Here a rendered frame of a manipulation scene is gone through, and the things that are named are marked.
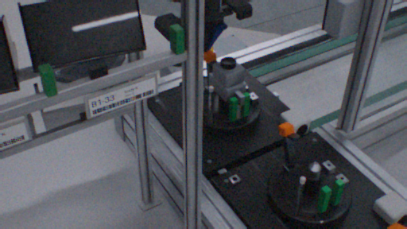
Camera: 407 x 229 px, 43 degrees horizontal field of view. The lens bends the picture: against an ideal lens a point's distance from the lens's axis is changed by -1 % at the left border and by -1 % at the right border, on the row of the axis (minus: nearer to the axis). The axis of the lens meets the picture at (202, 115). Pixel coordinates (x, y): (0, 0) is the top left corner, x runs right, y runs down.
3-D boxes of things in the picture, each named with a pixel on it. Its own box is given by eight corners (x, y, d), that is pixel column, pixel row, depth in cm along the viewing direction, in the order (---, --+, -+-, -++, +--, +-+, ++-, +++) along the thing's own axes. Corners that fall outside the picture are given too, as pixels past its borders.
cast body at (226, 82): (208, 85, 102) (209, 56, 97) (226, 79, 103) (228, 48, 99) (232, 109, 96) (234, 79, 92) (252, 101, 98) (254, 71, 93)
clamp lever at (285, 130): (283, 164, 89) (277, 125, 87) (292, 161, 90) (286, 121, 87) (296, 172, 86) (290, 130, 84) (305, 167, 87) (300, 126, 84)
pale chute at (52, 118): (45, 131, 97) (40, 107, 97) (114, 114, 100) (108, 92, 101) (40, 115, 70) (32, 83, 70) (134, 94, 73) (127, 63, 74)
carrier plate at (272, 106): (145, 106, 108) (144, 98, 107) (240, 71, 118) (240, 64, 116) (205, 180, 93) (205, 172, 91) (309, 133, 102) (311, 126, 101)
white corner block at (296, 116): (277, 128, 104) (279, 113, 101) (294, 121, 105) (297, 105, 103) (292, 142, 101) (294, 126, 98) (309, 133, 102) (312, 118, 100)
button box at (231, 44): (159, 79, 124) (158, 56, 120) (232, 53, 132) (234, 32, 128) (173, 95, 119) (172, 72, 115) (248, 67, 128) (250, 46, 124)
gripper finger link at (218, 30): (229, 26, 99) (211, 13, 102) (212, 31, 97) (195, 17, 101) (226, 56, 103) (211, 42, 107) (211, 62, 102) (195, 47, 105)
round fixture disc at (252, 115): (177, 104, 106) (177, 96, 104) (234, 83, 111) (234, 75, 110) (214, 145, 97) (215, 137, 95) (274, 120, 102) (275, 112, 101)
